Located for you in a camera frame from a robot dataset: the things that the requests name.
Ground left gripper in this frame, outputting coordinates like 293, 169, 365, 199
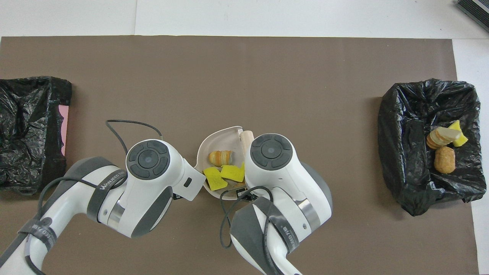
178, 157, 207, 202

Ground yellow sponge piece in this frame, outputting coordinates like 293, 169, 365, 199
220, 162, 246, 183
203, 167, 228, 191
448, 120, 469, 147

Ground orange striped croissant toy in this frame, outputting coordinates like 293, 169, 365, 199
208, 150, 233, 168

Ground beige plastic dustpan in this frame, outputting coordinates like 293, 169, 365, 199
194, 126, 247, 201

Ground pale croissant toy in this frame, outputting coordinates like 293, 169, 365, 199
426, 127, 461, 149

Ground brown bread roll toy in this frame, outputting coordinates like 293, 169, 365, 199
434, 146, 456, 174

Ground black bag lined pink bin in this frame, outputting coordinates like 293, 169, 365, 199
0, 76, 73, 196

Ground brown paper table mat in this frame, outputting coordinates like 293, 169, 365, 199
0, 36, 480, 275

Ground dark ribbed box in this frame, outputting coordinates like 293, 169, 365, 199
457, 0, 489, 23

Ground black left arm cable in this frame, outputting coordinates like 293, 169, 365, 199
23, 120, 164, 275

